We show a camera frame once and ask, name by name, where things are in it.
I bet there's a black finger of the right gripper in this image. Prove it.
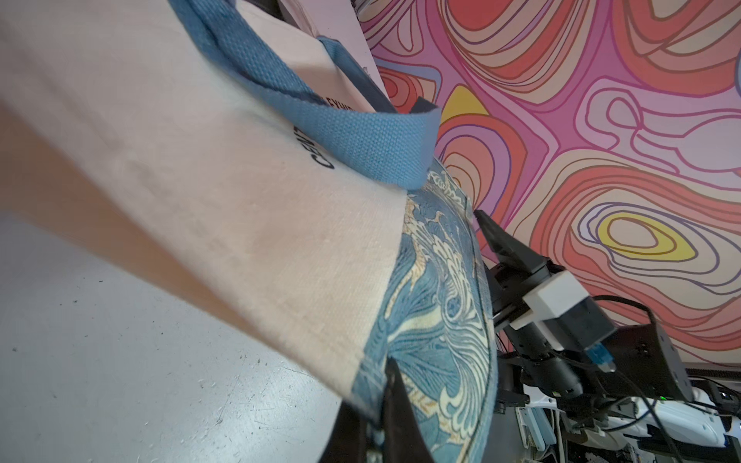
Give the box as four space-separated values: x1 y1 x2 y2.
474 210 547 274

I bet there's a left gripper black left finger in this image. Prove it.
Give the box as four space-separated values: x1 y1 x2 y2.
318 402 368 463

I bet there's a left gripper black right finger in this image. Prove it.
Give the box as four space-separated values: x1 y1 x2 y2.
383 357 433 463

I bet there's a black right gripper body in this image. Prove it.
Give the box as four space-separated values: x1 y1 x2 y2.
486 257 554 347

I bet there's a cream bag with blue handles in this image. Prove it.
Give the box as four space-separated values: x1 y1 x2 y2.
1 1 497 462

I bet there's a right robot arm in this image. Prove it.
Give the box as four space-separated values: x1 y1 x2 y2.
475 211 740 462

